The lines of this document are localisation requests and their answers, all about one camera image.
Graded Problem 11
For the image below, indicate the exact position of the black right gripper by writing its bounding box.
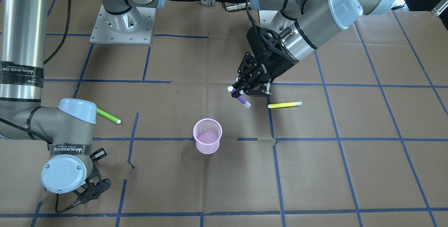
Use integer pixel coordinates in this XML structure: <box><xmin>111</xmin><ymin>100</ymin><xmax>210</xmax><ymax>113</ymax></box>
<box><xmin>73</xmin><ymin>148</ymin><xmax>111</xmax><ymax>205</ymax></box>

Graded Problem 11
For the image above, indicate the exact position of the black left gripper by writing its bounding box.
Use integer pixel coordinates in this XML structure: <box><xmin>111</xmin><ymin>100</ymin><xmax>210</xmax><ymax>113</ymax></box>
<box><xmin>230</xmin><ymin>26</ymin><xmax>298</xmax><ymax>99</ymax></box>

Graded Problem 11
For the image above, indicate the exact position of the purple marker pen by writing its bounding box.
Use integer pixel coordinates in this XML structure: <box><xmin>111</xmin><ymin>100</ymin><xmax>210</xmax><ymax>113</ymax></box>
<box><xmin>227</xmin><ymin>86</ymin><xmax>251</xmax><ymax>108</ymax></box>

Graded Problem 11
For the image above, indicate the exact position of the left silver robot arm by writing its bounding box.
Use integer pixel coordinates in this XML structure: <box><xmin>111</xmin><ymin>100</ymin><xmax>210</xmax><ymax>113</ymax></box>
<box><xmin>228</xmin><ymin>0</ymin><xmax>396</xmax><ymax>102</ymax></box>

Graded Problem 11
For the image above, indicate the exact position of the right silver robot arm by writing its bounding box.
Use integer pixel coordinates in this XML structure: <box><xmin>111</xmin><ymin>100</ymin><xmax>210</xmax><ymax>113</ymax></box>
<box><xmin>0</xmin><ymin>0</ymin><xmax>165</xmax><ymax>209</ymax></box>

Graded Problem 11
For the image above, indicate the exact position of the pink mesh cup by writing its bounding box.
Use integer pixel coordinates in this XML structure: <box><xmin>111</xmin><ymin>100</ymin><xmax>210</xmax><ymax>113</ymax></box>
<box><xmin>192</xmin><ymin>118</ymin><xmax>222</xmax><ymax>154</ymax></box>

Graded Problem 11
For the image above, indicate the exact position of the yellow marker pen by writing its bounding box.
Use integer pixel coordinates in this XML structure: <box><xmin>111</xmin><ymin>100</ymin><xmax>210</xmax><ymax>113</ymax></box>
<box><xmin>267</xmin><ymin>101</ymin><xmax>302</xmax><ymax>109</ymax></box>

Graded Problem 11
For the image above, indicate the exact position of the green marker pen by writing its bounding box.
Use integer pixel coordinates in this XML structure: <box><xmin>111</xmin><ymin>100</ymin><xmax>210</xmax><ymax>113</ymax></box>
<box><xmin>96</xmin><ymin>108</ymin><xmax>121</xmax><ymax>125</ymax></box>

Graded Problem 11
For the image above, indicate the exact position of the brown paper table cover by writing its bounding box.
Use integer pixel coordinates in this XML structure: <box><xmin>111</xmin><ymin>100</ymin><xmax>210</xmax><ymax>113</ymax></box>
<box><xmin>1</xmin><ymin>0</ymin><xmax>448</xmax><ymax>227</ymax></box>

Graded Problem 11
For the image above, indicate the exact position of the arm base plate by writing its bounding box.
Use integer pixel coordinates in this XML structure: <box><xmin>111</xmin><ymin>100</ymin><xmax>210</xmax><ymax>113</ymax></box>
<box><xmin>90</xmin><ymin>6</ymin><xmax>157</xmax><ymax>45</ymax></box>
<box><xmin>258</xmin><ymin>5</ymin><xmax>303</xmax><ymax>34</ymax></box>

